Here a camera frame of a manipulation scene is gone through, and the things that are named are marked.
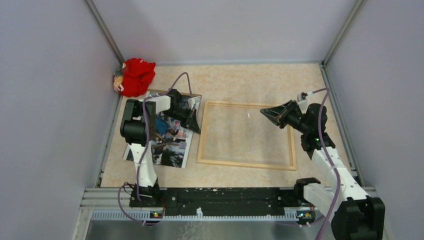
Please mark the wooden picture frame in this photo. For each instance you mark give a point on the wooden picture frame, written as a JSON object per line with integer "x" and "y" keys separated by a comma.
{"x": 246, "y": 136}

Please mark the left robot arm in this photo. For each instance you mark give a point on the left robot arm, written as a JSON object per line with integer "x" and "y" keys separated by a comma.
{"x": 138, "y": 142}

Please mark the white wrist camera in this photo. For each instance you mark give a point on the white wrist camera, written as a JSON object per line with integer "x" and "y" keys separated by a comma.
{"x": 194, "y": 102}
{"x": 302, "y": 99}

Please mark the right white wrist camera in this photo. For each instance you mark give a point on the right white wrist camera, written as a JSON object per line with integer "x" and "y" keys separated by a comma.
{"x": 302, "y": 99}

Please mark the transparent plastic sheet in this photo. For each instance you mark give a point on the transparent plastic sheet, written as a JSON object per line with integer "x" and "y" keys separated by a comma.
{"x": 246, "y": 136}

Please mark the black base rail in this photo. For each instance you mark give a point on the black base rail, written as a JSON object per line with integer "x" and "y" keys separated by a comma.
{"x": 221, "y": 201}

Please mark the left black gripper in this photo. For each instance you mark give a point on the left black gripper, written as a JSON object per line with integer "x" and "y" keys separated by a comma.
{"x": 190, "y": 121}

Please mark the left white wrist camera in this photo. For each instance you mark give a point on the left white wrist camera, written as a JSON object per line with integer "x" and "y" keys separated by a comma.
{"x": 194, "y": 102}

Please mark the red crumpled cloth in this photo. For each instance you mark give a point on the red crumpled cloth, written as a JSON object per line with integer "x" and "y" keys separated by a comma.
{"x": 133, "y": 77}

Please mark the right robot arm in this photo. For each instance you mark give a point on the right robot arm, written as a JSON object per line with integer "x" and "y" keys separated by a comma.
{"x": 351, "y": 212}

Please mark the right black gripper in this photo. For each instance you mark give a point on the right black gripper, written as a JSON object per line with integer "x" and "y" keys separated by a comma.
{"x": 276, "y": 113}

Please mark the printed photo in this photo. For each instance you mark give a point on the printed photo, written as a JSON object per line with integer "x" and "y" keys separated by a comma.
{"x": 170, "y": 142}

